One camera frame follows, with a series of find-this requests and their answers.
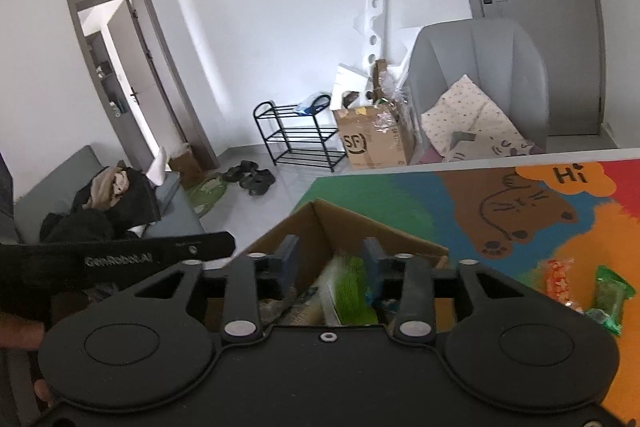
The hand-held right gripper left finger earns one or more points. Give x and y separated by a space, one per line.
287 264

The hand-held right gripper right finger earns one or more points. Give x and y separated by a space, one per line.
373 264

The light green white snack packet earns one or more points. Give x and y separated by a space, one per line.
350 292

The person's left hand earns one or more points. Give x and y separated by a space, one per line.
20 331

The black slipper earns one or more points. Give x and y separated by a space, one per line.
257 181
235 172

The colourful printed table mat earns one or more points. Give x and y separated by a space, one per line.
450 217

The grey sofa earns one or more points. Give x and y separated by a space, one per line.
60 177

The dark clothes pile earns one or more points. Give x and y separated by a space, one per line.
125 202

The beige cloth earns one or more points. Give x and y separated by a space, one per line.
107 187

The green floor rug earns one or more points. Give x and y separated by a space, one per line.
205 197

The large printed cardboard box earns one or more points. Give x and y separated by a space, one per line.
370 142

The small brown cardboard box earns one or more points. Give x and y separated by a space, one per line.
185 167

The white cloth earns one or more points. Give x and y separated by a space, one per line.
160 164

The black metal shoe rack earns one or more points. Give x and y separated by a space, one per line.
300 109

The blue and white bag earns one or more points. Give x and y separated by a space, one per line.
310 104

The clear plastic wrap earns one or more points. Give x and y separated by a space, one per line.
390 94

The cat print cushion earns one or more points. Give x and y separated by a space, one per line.
500 147

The white dotted pillow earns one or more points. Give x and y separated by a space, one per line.
460 107

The white foam pieces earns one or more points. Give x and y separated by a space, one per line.
347 82

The small red orange snack packet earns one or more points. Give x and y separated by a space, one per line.
562 284

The open grey interior door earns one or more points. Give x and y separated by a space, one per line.
135 72

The grey armchair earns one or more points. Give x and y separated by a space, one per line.
475 52

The dark green snack packet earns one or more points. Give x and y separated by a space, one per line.
610 299

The white foam board with holes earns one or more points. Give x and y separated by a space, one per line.
375 7

